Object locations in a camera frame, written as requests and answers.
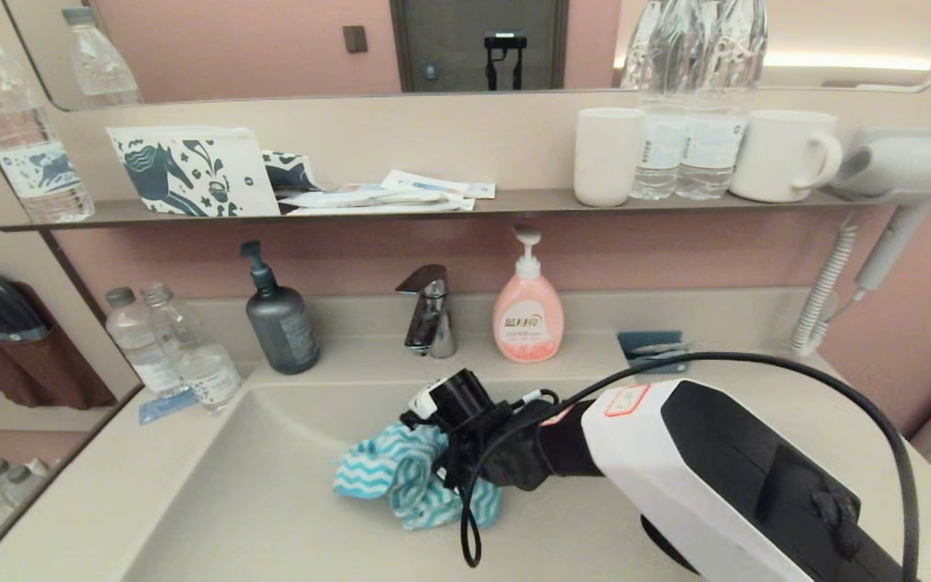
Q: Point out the water bottle horse label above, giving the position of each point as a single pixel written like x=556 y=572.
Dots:
x=29 y=153

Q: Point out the chrome faucet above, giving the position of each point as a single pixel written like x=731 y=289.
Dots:
x=431 y=323

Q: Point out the small horse print packet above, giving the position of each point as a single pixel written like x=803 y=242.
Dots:
x=292 y=170

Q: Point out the white flat sachet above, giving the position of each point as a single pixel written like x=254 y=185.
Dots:
x=368 y=199

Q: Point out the white sachet blue print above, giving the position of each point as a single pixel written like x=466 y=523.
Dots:
x=433 y=185

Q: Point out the blue card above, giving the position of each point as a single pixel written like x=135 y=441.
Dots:
x=165 y=406

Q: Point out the grey sachets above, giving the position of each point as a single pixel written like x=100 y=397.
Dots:
x=663 y=349

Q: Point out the grey wall shelf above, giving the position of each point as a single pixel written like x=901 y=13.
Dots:
x=514 y=202

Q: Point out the brown hanging pouch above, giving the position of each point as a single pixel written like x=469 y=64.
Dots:
x=53 y=372

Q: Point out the blue soap tray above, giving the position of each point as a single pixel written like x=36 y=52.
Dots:
x=643 y=339

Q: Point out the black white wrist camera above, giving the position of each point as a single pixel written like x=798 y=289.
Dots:
x=461 y=398

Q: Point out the clear water bottle plain label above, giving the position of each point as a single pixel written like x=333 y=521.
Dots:
x=142 y=347

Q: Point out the pink soap pump bottle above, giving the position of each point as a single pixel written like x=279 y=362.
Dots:
x=527 y=323

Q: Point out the wall mirror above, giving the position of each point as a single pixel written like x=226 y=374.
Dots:
x=271 y=48

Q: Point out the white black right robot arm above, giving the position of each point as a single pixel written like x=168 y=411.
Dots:
x=676 y=461

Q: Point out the teal white striped towel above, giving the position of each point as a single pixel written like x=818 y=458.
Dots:
x=389 y=477

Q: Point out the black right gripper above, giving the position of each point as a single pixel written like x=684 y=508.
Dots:
x=506 y=449

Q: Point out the blue patterned tissue box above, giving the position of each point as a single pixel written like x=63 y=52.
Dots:
x=191 y=172

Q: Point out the clear tall water bottle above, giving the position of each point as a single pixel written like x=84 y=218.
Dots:
x=712 y=153
x=657 y=153

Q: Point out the beige ceramic sink basin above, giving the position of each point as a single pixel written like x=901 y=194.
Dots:
x=255 y=501

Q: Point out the white hair dryer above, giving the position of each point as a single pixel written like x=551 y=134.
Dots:
x=918 y=166

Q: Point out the grey pump bottle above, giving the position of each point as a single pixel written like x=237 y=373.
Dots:
x=284 y=331

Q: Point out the clear water bottle patterned label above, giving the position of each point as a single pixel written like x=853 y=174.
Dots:
x=207 y=372

